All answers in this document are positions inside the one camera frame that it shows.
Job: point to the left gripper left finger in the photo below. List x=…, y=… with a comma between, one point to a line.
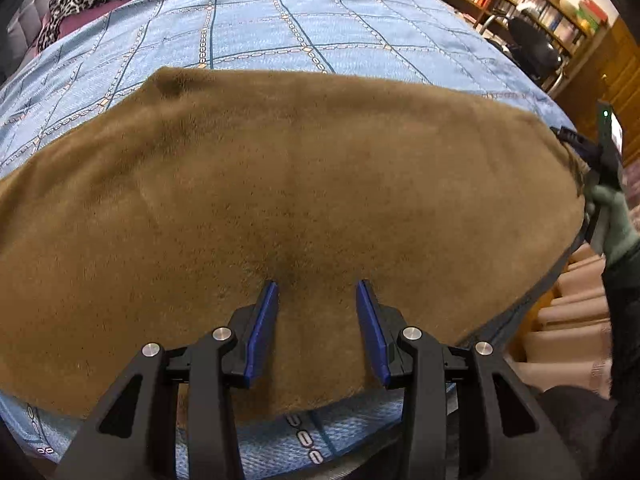
x=132, y=431

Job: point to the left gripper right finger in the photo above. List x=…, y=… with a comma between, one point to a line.
x=503, y=433

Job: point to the brown fleece pants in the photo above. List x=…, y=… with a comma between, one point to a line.
x=159, y=217

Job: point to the green gloved right hand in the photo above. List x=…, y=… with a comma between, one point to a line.
x=620, y=234

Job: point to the wooden door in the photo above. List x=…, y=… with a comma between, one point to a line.
x=611, y=75

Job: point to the black office chair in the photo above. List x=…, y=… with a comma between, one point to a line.
x=530, y=50

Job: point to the pink curtain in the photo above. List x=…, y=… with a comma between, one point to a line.
x=566, y=339

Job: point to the wooden bookshelf with books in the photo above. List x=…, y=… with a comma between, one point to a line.
x=569, y=28

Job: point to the blue patterned bed cover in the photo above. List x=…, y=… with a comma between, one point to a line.
x=82, y=75

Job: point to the grey upholstered headboard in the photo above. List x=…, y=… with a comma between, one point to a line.
x=24, y=28

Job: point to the pink quilt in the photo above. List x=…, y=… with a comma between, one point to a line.
x=77, y=21

